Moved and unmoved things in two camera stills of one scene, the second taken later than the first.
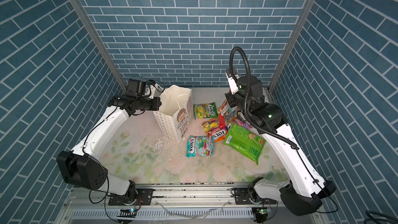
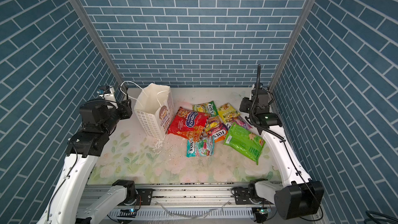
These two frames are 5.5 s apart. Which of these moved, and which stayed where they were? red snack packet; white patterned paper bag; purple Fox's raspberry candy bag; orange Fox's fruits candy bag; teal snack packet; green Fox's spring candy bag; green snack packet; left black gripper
Moved: white patterned paper bag; left black gripper; red snack packet
Stayed: orange Fox's fruits candy bag; teal snack packet; purple Fox's raspberry candy bag; green snack packet; green Fox's spring candy bag
